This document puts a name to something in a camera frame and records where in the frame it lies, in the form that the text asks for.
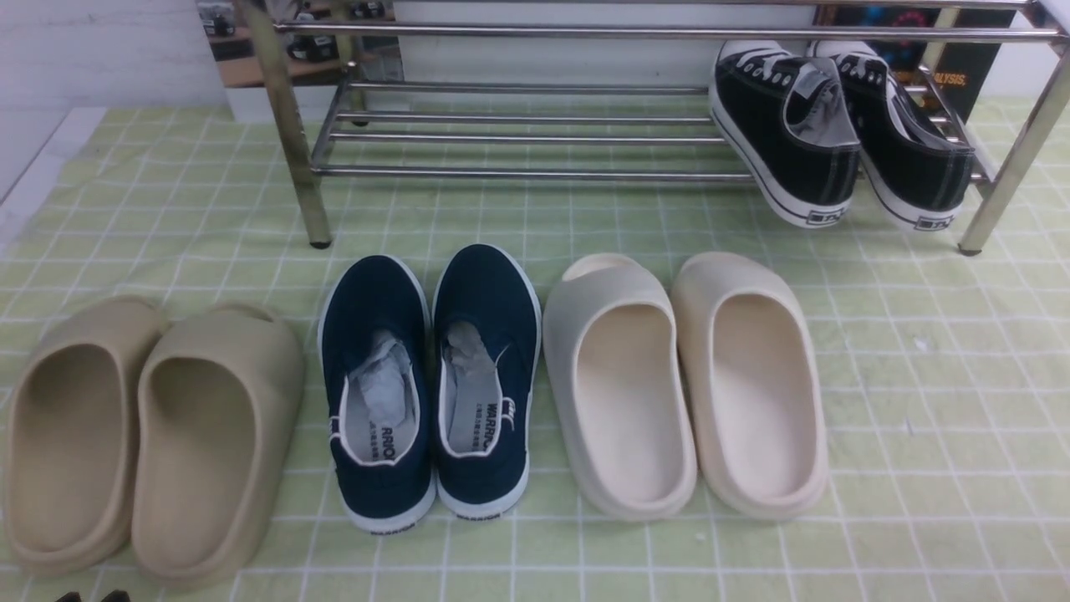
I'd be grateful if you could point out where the black canvas sneaker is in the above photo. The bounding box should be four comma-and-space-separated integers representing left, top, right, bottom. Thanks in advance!
808, 38, 975, 232
708, 38, 861, 229

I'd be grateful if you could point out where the navy right slip-on shoe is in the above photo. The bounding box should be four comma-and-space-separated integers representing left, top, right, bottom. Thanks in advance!
431, 243, 542, 521

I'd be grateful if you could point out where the navy slip-on shoe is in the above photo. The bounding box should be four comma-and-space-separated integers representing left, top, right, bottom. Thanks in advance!
317, 254, 435, 536
431, 243, 542, 521

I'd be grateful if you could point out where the navy left slip-on shoe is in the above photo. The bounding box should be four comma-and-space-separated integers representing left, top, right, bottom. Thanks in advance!
317, 254, 435, 536

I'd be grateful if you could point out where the steel shoe rack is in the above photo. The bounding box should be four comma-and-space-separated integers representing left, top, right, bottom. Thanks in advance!
236, 1, 1067, 257

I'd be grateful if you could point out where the photo box behind rack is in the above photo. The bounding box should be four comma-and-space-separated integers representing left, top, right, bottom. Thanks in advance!
196, 1, 406, 122

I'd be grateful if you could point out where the cream left foam slide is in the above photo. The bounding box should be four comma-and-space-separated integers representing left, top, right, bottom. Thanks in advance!
542, 253, 698, 522

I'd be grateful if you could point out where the cream foam slide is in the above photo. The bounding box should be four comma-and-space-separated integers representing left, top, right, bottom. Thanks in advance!
542, 253, 698, 522
670, 252, 830, 521

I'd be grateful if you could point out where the cream right foam slide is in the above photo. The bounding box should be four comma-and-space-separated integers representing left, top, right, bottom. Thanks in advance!
670, 252, 830, 521

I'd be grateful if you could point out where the tan right foam slide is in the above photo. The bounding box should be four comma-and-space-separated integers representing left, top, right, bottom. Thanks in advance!
131, 302, 305, 589

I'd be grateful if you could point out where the tan foam slide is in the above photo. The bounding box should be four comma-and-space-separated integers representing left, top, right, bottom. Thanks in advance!
3, 296, 169, 576
131, 302, 305, 589

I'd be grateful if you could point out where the green checkered tablecloth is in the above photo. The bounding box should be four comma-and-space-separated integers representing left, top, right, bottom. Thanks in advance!
1, 108, 1069, 601

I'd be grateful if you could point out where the tan left foam slide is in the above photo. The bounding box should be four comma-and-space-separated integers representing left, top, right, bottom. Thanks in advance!
3, 296, 169, 576

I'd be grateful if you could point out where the black image processing book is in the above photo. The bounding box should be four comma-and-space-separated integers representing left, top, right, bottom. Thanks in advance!
813, 5, 1002, 122

